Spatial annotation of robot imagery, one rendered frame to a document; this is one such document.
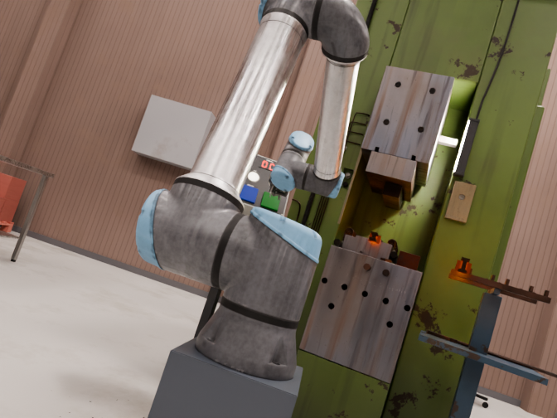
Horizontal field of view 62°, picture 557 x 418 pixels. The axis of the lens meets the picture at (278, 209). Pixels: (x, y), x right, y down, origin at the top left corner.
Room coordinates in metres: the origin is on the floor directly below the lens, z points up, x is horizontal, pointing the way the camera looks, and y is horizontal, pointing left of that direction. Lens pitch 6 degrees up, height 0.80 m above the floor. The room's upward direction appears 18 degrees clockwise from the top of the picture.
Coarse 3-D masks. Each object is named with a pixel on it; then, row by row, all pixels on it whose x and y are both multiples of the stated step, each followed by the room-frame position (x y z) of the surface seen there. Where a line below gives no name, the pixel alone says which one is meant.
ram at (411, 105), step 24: (408, 72) 1.96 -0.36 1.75; (384, 96) 1.98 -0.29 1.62; (408, 96) 1.95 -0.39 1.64; (432, 96) 1.92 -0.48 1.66; (384, 120) 1.98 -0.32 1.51; (408, 120) 1.94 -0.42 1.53; (432, 120) 1.91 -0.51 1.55; (384, 144) 1.96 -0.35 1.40; (408, 144) 1.93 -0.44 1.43; (432, 144) 1.90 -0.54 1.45; (456, 144) 2.06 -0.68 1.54
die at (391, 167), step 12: (372, 156) 1.97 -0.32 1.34; (384, 156) 1.96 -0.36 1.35; (372, 168) 1.97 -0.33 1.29; (384, 168) 1.95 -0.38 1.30; (396, 168) 1.94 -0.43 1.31; (408, 168) 1.92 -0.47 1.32; (372, 180) 2.11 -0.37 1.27; (384, 180) 2.04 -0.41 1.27; (396, 180) 1.96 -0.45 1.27; (408, 180) 1.92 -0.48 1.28; (408, 192) 2.12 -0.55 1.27
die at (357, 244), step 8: (344, 240) 1.98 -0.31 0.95; (352, 240) 1.97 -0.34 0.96; (360, 240) 1.96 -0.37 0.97; (344, 248) 1.97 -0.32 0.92; (352, 248) 1.96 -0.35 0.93; (360, 248) 1.95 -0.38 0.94; (368, 248) 1.94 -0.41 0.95; (376, 248) 1.93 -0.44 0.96; (384, 248) 1.92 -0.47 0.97; (392, 248) 1.99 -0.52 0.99; (376, 256) 1.93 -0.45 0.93; (384, 256) 1.92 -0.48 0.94
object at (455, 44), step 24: (432, 0) 2.10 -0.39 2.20; (456, 0) 2.06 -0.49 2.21; (480, 0) 2.03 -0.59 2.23; (408, 24) 2.12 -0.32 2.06; (432, 24) 2.09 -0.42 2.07; (456, 24) 2.05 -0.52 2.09; (480, 24) 2.02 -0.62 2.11; (408, 48) 2.11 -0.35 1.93; (432, 48) 2.08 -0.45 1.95; (456, 48) 2.04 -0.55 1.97; (480, 48) 2.01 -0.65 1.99; (432, 72) 2.07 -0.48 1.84; (456, 72) 2.04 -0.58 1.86; (480, 72) 2.01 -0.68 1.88; (456, 96) 2.20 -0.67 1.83
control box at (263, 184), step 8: (256, 160) 2.00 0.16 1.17; (264, 160) 2.01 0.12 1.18; (272, 160) 2.03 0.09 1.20; (256, 168) 1.98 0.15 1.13; (264, 168) 1.99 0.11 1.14; (272, 168) 2.00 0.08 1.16; (248, 176) 1.95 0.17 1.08; (264, 176) 1.98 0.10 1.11; (248, 184) 1.93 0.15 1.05; (256, 184) 1.95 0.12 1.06; (264, 184) 1.96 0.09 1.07; (288, 192) 1.97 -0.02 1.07; (256, 200) 1.91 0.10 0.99; (280, 200) 1.94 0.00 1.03; (248, 208) 1.91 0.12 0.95; (264, 208) 1.90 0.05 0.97; (280, 208) 1.92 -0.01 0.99
